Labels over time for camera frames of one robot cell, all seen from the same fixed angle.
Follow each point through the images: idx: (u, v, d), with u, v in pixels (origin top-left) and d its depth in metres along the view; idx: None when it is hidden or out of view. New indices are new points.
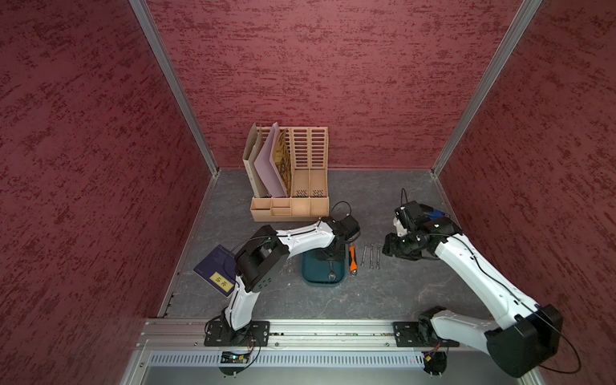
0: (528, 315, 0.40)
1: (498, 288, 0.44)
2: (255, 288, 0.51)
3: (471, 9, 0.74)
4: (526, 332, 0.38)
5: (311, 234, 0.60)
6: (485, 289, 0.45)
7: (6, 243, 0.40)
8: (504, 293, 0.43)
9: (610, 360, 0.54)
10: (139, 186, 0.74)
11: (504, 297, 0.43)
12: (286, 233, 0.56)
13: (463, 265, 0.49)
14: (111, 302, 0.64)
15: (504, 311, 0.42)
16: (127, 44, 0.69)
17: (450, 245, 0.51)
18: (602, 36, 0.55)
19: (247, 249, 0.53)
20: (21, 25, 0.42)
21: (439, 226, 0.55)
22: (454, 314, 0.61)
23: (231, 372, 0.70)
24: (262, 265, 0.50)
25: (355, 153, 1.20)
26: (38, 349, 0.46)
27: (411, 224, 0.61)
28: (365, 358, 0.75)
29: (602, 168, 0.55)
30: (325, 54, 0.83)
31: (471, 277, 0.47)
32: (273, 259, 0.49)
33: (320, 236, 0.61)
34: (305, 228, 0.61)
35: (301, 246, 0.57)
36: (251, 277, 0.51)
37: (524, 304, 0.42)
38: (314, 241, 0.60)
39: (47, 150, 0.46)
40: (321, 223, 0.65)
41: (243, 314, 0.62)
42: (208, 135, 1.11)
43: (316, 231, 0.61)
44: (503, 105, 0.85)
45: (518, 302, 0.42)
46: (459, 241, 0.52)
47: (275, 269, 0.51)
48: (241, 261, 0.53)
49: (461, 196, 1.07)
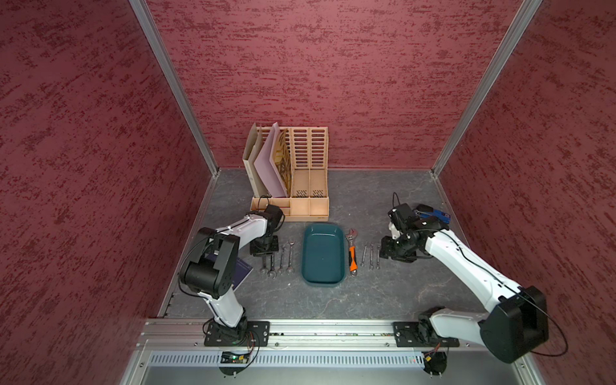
0: (512, 296, 0.42)
1: (483, 273, 0.46)
2: (220, 290, 0.49)
3: (471, 9, 0.74)
4: (510, 312, 0.40)
5: (249, 223, 0.63)
6: (469, 275, 0.48)
7: (6, 243, 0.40)
8: (487, 278, 0.46)
9: (609, 360, 0.54)
10: (139, 186, 0.74)
11: (488, 282, 0.45)
12: (227, 228, 0.56)
13: (449, 257, 0.52)
14: (111, 303, 0.64)
15: (489, 295, 0.44)
16: (127, 44, 0.69)
17: (437, 241, 0.54)
18: (602, 36, 0.55)
19: (193, 259, 0.49)
20: (21, 25, 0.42)
21: (427, 224, 0.58)
22: (451, 310, 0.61)
23: (231, 372, 0.70)
24: (219, 264, 0.48)
25: (355, 152, 1.20)
26: (38, 349, 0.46)
27: (403, 226, 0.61)
28: (365, 358, 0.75)
29: (602, 168, 0.55)
30: (325, 55, 0.83)
31: (458, 268, 0.50)
32: (225, 250, 0.49)
33: (257, 223, 0.65)
34: (241, 220, 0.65)
35: (244, 236, 0.59)
36: (211, 283, 0.47)
37: (508, 286, 0.44)
38: (254, 228, 0.64)
39: (47, 151, 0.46)
40: (253, 214, 0.70)
41: (234, 310, 0.64)
42: (208, 135, 1.11)
43: (250, 220, 0.65)
44: (503, 105, 0.85)
45: (501, 285, 0.44)
46: (446, 236, 0.55)
47: (233, 261, 0.51)
48: (189, 277, 0.48)
49: (460, 196, 1.08)
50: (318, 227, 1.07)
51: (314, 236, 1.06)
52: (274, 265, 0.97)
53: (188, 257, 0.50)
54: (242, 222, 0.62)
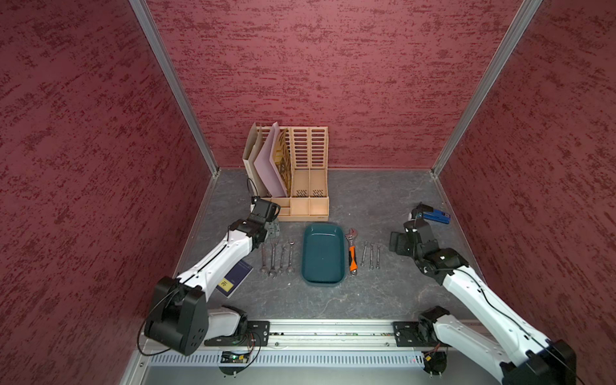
0: (539, 350, 0.41)
1: (507, 322, 0.45)
2: (188, 348, 0.43)
3: (471, 9, 0.74)
4: (538, 369, 0.39)
5: (225, 253, 0.52)
6: (490, 320, 0.46)
7: (6, 243, 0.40)
8: (512, 327, 0.44)
9: (609, 360, 0.54)
10: (139, 186, 0.74)
11: (514, 332, 0.43)
12: (194, 271, 0.47)
13: (470, 297, 0.50)
14: (111, 303, 0.64)
15: (515, 347, 0.42)
16: (127, 44, 0.69)
17: (456, 279, 0.52)
18: (602, 36, 0.55)
19: (160, 314, 0.45)
20: (20, 25, 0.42)
21: (445, 259, 0.56)
22: (460, 325, 0.61)
23: (231, 372, 0.70)
24: (183, 322, 0.41)
25: (355, 152, 1.20)
26: (38, 349, 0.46)
27: (419, 253, 0.63)
28: (365, 358, 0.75)
29: (602, 168, 0.55)
30: (325, 55, 0.83)
31: (480, 310, 0.48)
32: (188, 310, 0.41)
33: (234, 250, 0.54)
34: (215, 249, 0.53)
35: (218, 273, 0.50)
36: (177, 341, 0.41)
37: (535, 339, 0.42)
38: (232, 257, 0.54)
39: (46, 150, 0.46)
40: (231, 235, 0.58)
41: (222, 317, 0.58)
42: (208, 135, 1.11)
43: (229, 246, 0.54)
44: (503, 105, 0.85)
45: (528, 338, 0.42)
46: (465, 273, 0.53)
47: (201, 314, 0.44)
48: (155, 331, 0.42)
49: (460, 196, 1.08)
50: (318, 227, 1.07)
51: (314, 235, 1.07)
52: (274, 265, 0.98)
53: (151, 312, 0.42)
54: (217, 253, 0.52)
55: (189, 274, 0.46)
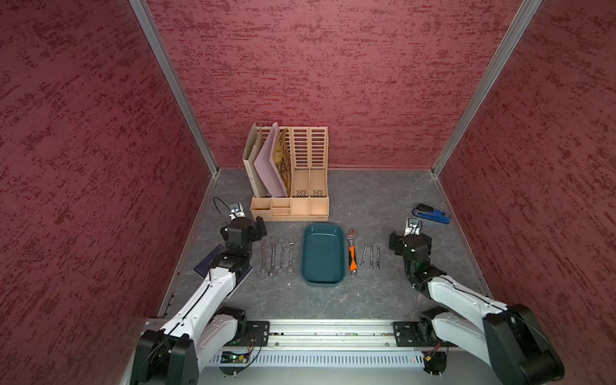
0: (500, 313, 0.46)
1: (473, 298, 0.52)
2: None
3: (471, 9, 0.74)
4: (498, 325, 0.43)
5: (209, 293, 0.52)
6: (465, 307, 0.52)
7: (6, 243, 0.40)
8: (478, 301, 0.50)
9: (609, 360, 0.54)
10: (139, 186, 0.74)
11: (479, 304, 0.49)
12: (179, 319, 0.45)
13: (445, 292, 0.58)
14: (111, 303, 0.64)
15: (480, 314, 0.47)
16: (127, 44, 0.69)
17: (435, 281, 0.61)
18: (602, 36, 0.55)
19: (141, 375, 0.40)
20: (20, 25, 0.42)
21: (427, 275, 0.65)
22: (457, 318, 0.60)
23: (232, 372, 0.69)
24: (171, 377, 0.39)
25: (355, 153, 1.20)
26: (38, 349, 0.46)
27: (411, 269, 0.70)
28: (365, 358, 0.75)
29: (602, 168, 0.55)
30: (325, 55, 0.83)
31: (454, 300, 0.55)
32: (176, 362, 0.39)
33: (219, 289, 0.54)
34: (199, 292, 0.52)
35: (204, 316, 0.48)
36: None
37: (495, 305, 0.48)
38: (216, 295, 0.53)
39: (46, 150, 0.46)
40: (213, 273, 0.57)
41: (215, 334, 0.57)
42: (208, 135, 1.11)
43: (212, 286, 0.53)
44: (503, 105, 0.85)
45: (489, 305, 0.48)
46: (443, 278, 0.62)
47: (192, 359, 0.42)
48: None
49: (461, 196, 1.07)
50: (318, 227, 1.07)
51: (314, 235, 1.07)
52: (274, 265, 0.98)
53: (132, 374, 0.40)
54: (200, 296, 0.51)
55: (175, 322, 0.45)
